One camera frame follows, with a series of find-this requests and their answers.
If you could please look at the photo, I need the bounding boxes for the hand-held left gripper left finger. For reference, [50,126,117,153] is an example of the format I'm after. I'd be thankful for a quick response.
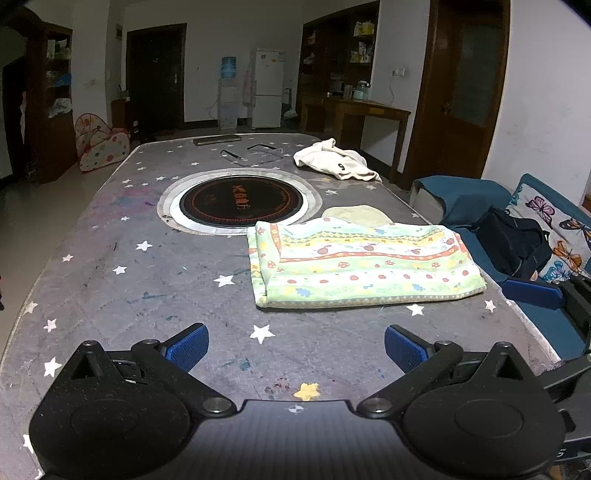
[64,322,238,418]

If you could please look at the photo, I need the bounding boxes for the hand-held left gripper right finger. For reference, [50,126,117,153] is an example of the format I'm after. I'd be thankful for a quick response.
[357,323,539,418]

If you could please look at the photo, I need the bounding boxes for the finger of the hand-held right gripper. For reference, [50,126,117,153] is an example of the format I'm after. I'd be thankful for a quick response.
[539,353,591,408]
[501,275,591,354]

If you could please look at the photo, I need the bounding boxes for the colourful patterned child's jacket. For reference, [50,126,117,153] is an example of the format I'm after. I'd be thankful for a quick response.
[247,203,488,309]

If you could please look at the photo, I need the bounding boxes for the black bag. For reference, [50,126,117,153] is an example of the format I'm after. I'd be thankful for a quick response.
[466,206,553,280]

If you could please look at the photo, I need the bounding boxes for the butterfly print cushion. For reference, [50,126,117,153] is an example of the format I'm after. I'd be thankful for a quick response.
[505,173,591,284]

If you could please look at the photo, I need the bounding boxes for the grey star-print table cover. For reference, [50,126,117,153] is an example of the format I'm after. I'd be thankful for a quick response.
[0,133,566,480]

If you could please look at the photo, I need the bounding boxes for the blue sofa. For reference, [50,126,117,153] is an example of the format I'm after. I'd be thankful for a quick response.
[410,175,591,361]

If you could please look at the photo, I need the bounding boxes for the round black induction cooktop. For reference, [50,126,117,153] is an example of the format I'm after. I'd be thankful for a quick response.
[157,168,323,236]

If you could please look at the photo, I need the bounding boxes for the cream garment with number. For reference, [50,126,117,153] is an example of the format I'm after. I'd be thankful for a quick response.
[294,137,383,183]

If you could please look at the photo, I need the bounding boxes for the flat dark bar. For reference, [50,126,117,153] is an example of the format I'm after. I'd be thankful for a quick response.
[192,135,242,147]

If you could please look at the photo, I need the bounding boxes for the brown door with glass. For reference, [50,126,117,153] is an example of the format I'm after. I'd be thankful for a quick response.
[402,0,511,190]

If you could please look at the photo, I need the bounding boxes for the polka-dot play tent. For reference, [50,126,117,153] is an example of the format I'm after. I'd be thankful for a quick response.
[74,113,131,172]

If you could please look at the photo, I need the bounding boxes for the brown wooden desk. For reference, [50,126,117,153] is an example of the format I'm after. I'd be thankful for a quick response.
[300,95,411,160]

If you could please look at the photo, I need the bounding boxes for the white water dispenser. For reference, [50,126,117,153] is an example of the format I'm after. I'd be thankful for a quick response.
[218,78,241,130]

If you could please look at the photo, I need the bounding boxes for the white refrigerator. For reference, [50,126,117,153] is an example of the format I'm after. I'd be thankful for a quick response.
[250,47,284,130]

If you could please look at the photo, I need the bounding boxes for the dark wooden door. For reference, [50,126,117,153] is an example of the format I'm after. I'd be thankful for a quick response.
[126,23,188,134]

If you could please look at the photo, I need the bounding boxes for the dark open shelf unit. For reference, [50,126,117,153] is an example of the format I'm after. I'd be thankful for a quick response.
[2,7,77,185]

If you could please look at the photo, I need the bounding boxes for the dark wooden bookshelf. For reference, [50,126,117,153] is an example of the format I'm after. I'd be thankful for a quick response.
[298,0,382,100]

